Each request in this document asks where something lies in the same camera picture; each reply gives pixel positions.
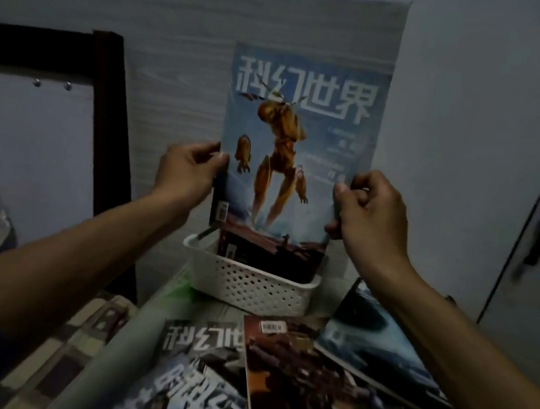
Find black bed frame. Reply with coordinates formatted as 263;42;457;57
0;17;173;305

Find person's right forearm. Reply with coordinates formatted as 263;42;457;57
347;257;540;409

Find white perforated plastic basket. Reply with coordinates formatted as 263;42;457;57
175;232;327;324

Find grey black magazine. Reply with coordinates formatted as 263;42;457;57
94;307;269;409

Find person's left hand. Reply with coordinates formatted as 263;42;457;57
150;134;232;218

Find dark red magazine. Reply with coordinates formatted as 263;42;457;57
202;170;336;288

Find checkered bedding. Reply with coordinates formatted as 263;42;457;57
0;278;141;409

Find brown orange magazine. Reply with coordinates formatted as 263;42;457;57
231;308;492;409

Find blue magazine with orange robot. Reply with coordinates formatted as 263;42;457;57
206;41;396;264

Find person's right hand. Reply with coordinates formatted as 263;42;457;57
319;165;426;286

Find person's left forearm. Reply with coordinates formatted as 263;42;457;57
0;167;194;409

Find dark blue magazine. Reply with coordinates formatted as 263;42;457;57
305;273;487;409

